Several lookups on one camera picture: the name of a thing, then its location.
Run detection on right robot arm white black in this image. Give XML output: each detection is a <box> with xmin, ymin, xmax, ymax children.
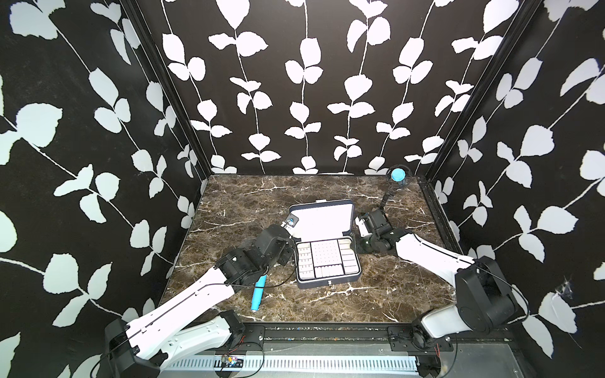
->
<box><xmin>355</xmin><ymin>209</ymin><xmax>521</xmax><ymax>344</ymax></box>

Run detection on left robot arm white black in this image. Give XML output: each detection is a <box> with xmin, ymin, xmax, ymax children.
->
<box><xmin>100</xmin><ymin>224</ymin><xmax>295</xmax><ymax>377</ymax></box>

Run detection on cyan marker pen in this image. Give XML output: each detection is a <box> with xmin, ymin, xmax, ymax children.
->
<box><xmin>251</xmin><ymin>275</ymin><xmax>267</xmax><ymax>311</ymax></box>

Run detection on black mini tripod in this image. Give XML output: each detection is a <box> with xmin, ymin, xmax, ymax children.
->
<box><xmin>378</xmin><ymin>183</ymin><xmax>402</xmax><ymax>210</ymax></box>

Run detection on cyan ball on tripod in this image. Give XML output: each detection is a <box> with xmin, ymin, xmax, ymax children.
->
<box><xmin>389</xmin><ymin>168</ymin><xmax>406</xmax><ymax>183</ymax></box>

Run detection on small circuit board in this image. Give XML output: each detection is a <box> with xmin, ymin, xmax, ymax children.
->
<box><xmin>221</xmin><ymin>356</ymin><xmax>244</xmax><ymax>369</ymax></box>

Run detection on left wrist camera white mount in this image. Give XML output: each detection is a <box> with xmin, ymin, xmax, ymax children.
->
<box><xmin>281</xmin><ymin>213</ymin><xmax>299</xmax><ymax>236</ymax></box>

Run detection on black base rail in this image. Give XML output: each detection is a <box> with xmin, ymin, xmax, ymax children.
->
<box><xmin>244</xmin><ymin>322</ymin><xmax>514</xmax><ymax>354</ymax></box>

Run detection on white perforated cable tray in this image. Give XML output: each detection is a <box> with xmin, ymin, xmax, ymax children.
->
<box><xmin>165</xmin><ymin>354</ymin><xmax>418</xmax><ymax>376</ymax></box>

